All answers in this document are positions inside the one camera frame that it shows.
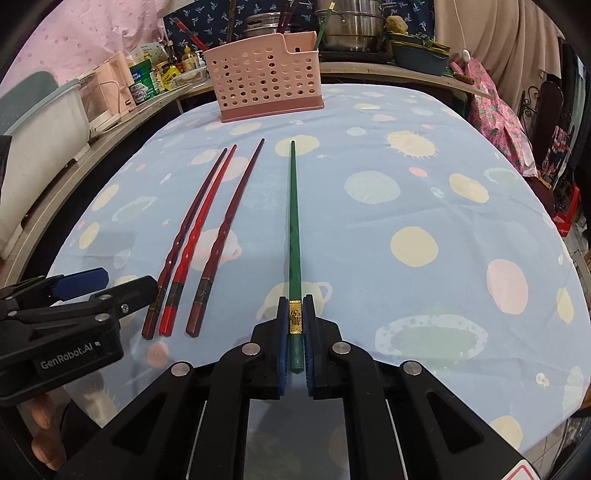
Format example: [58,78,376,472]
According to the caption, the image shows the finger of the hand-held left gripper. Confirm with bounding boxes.
[0,268,110,315]
[14,275,158,334]

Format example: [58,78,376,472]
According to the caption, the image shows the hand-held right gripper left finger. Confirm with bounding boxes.
[58,296,291,480]

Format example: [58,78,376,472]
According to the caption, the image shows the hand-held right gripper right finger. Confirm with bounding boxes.
[305,295,532,480]

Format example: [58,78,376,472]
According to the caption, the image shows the dark brown wavy chopstick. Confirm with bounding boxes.
[141,147,229,341]

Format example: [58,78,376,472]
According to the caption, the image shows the red wavy chopstick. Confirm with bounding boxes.
[158,144,238,337]

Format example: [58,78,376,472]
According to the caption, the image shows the green wavy chopstick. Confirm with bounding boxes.
[287,140,309,374]
[314,0,337,51]

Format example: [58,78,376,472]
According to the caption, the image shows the pink perforated utensil holder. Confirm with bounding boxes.
[203,31,326,123]

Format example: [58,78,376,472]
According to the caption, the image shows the red straight chopstick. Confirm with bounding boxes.
[173,17,207,51]

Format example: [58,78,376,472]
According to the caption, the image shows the person's left hand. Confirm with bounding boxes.
[28,392,68,470]

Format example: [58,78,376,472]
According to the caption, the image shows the blue spotted tablecloth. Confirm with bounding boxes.
[46,83,585,468]

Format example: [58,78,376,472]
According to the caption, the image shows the wooden side shelf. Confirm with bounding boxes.
[0,80,197,287]

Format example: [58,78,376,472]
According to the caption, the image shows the white dish drainer teal lid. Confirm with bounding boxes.
[0,71,92,260]

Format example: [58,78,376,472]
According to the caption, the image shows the green and white packet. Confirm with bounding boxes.
[129,58,161,105]

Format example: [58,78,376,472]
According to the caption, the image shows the yellow packet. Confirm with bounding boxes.
[157,65,182,92]

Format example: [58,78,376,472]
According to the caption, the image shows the clear glass food container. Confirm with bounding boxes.
[173,65,208,89]

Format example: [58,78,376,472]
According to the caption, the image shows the pink dotted curtain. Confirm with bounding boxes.
[0,0,168,100]

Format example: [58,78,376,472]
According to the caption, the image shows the wooden back counter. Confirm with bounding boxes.
[318,61,491,100]

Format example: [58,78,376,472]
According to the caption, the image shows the blue patterned curtain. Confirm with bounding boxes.
[164,0,437,51]

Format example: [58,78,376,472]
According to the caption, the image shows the red plastic crate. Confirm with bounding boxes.
[551,184,581,237]

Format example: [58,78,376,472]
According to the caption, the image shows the pink floral cloth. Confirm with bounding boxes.
[455,58,539,177]

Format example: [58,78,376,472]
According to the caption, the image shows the steel pot with lid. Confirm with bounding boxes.
[242,13,287,40]

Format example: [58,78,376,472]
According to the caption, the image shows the dark blue basin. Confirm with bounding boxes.
[392,39,452,77]

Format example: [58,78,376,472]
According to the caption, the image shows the large steel steamer pot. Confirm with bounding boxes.
[316,0,387,53]

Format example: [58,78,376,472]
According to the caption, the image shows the black metal chair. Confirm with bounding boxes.
[521,80,578,190]

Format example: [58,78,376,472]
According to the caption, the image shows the beige curtain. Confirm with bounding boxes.
[434,0,561,109]

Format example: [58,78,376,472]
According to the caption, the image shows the white cord with switch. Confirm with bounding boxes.
[451,0,475,64]

